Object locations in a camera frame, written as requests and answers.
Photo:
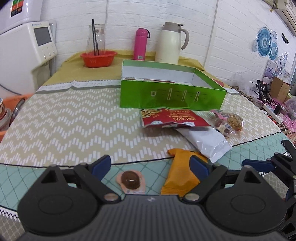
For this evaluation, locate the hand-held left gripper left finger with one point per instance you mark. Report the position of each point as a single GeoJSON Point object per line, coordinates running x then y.
{"type": "Point", "coordinates": [101, 165]}

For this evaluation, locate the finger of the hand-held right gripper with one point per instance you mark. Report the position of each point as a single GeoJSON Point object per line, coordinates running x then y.
{"type": "Point", "coordinates": [289, 147]}
{"type": "Point", "coordinates": [259, 165]}

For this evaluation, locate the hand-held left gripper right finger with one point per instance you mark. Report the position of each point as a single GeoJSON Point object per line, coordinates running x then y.
{"type": "Point", "coordinates": [200, 169]}

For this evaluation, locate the orange snack packet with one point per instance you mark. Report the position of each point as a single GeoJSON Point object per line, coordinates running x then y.
{"type": "Point", "coordinates": [178, 178]}

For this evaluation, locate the brown braised egg packet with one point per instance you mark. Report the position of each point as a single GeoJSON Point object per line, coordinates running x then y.
{"type": "Point", "coordinates": [130, 180]}

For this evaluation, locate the clear nut bag pink header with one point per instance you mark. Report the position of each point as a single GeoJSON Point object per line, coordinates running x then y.
{"type": "Point", "coordinates": [227, 122]}

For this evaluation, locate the green cardboard box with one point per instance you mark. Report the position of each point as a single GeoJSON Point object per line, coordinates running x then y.
{"type": "Point", "coordinates": [143, 95]}

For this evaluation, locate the white snack packet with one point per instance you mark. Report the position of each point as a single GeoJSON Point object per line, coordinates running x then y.
{"type": "Point", "coordinates": [205, 141]}

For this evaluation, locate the white power strip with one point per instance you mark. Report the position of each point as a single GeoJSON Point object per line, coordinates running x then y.
{"type": "Point", "coordinates": [272, 113]}

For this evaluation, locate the black power adapter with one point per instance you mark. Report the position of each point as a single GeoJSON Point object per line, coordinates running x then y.
{"type": "Point", "coordinates": [278, 109]}

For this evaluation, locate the patterned tablecloth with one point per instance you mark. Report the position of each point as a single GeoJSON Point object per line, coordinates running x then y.
{"type": "Point", "coordinates": [69, 120]}

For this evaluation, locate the red nuts packet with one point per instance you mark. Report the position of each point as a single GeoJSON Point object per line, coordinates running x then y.
{"type": "Point", "coordinates": [171, 118]}

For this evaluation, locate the brown cardboard box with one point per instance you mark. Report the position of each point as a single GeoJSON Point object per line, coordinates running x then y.
{"type": "Point", "coordinates": [279, 89]}

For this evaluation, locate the leopard print cloth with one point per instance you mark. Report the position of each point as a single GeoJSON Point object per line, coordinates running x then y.
{"type": "Point", "coordinates": [249, 97]}

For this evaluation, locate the clear plastic bag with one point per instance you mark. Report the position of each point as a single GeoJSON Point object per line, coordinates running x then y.
{"type": "Point", "coordinates": [242, 82]}

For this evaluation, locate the red envelope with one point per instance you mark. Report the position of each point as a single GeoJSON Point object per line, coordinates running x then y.
{"type": "Point", "coordinates": [219, 82]}

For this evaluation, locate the yellow tablecloth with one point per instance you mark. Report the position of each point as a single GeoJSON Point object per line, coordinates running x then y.
{"type": "Point", "coordinates": [69, 69]}

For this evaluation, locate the orange plastic basin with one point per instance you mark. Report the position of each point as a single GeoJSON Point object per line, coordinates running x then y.
{"type": "Point", "coordinates": [4, 135]}

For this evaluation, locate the red plastic basket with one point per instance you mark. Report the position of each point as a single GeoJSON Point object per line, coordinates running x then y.
{"type": "Point", "coordinates": [98, 60]}

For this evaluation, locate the instant noodle bowl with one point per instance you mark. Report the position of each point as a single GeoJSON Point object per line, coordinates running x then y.
{"type": "Point", "coordinates": [4, 115]}

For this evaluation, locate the black chopstick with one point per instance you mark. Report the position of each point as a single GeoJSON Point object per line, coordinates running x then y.
{"type": "Point", "coordinates": [96, 45]}
{"type": "Point", "coordinates": [93, 34]}

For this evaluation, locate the pink thermos bottle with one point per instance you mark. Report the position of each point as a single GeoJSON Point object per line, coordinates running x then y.
{"type": "Point", "coordinates": [141, 44]}

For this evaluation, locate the glass carafe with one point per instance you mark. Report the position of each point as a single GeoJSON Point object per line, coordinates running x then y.
{"type": "Point", "coordinates": [100, 37]}

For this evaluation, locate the cream thermos jug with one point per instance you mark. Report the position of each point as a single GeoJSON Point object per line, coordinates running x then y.
{"type": "Point", "coordinates": [168, 44]}

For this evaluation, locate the white appliance with screen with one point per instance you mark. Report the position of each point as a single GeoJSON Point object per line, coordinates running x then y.
{"type": "Point", "coordinates": [20, 51]}

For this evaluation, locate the white water purifier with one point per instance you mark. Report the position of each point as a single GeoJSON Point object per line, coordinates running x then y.
{"type": "Point", "coordinates": [23, 11]}

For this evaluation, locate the wall photo print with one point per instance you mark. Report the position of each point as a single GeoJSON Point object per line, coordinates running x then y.
{"type": "Point", "coordinates": [270, 69]}

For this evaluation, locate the blue round wall decoration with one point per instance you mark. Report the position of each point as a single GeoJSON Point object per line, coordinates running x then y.
{"type": "Point", "coordinates": [264, 41]}

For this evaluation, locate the white wall pipe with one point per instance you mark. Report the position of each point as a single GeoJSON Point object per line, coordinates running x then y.
{"type": "Point", "coordinates": [211, 32]}

